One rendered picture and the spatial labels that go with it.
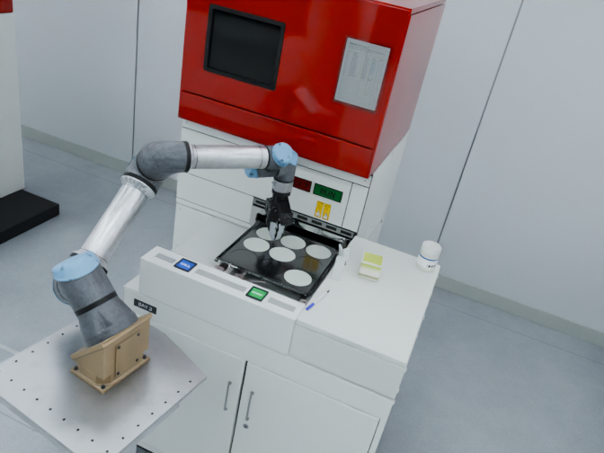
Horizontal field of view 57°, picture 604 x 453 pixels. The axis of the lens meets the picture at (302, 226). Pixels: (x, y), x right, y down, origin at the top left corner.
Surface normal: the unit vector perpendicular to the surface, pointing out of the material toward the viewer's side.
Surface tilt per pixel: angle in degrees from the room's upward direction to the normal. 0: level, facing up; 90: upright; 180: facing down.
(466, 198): 90
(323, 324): 0
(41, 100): 90
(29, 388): 0
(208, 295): 90
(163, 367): 0
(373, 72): 90
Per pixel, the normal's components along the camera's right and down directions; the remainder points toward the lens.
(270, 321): -0.37, 0.39
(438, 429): 0.18, -0.86
